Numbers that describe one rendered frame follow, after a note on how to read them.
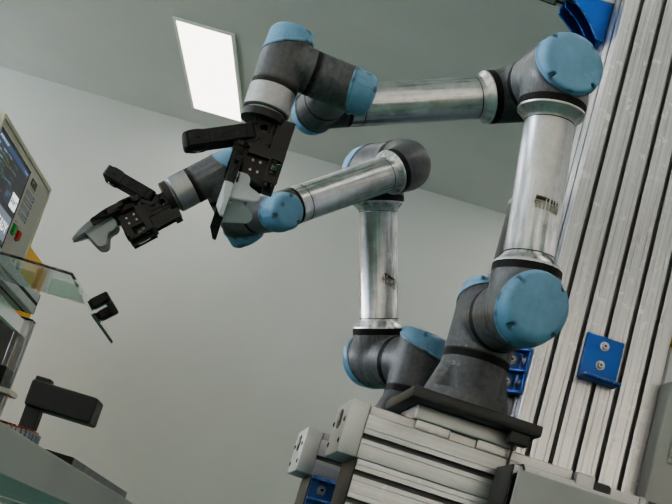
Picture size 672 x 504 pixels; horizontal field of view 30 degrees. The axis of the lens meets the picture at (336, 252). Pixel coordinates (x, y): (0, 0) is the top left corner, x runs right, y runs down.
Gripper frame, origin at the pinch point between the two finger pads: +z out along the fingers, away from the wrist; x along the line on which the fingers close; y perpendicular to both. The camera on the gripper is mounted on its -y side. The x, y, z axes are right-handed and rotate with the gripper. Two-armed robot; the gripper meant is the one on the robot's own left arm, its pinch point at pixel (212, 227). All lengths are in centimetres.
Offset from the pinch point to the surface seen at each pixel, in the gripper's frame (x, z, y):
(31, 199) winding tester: 66, -11, -37
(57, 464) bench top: -12.5, 41.4, -9.3
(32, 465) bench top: -26, 43, -11
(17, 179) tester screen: 53, -11, -39
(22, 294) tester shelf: 74, 7, -33
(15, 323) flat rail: 74, 13, -32
